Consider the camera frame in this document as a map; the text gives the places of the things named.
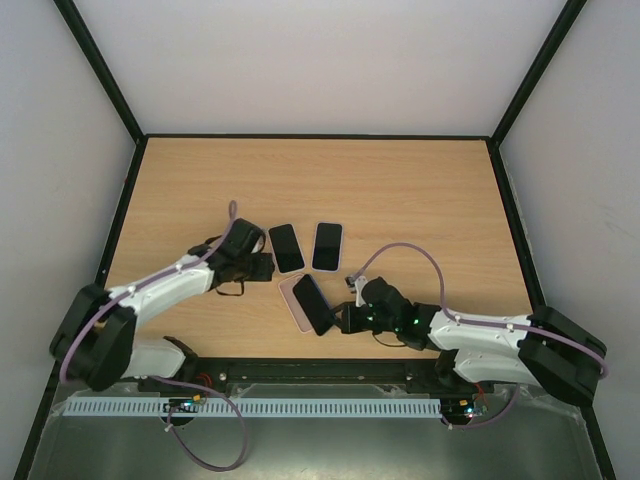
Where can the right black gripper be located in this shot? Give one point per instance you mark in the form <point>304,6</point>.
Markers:
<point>347,317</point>

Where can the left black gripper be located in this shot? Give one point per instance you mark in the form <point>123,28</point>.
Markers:
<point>265,272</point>

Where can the pink phone case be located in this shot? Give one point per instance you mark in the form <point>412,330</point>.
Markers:
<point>285,288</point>

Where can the black phone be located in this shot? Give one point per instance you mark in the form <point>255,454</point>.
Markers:
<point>313,304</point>

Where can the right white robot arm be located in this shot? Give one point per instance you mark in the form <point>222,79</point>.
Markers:
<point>544,349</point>

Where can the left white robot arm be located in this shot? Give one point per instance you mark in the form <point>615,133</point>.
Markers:
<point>96,341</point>

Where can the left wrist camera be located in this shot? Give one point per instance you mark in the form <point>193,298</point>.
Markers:
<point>260,244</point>

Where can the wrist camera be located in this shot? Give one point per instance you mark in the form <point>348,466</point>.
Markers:
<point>260,244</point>
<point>356,285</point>

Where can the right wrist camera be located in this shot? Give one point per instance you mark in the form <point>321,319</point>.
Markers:
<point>356,285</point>

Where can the black frame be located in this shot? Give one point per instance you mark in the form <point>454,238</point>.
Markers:
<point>489,150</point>

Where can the light blue cable duct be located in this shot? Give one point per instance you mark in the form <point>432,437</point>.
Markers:
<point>252,408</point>

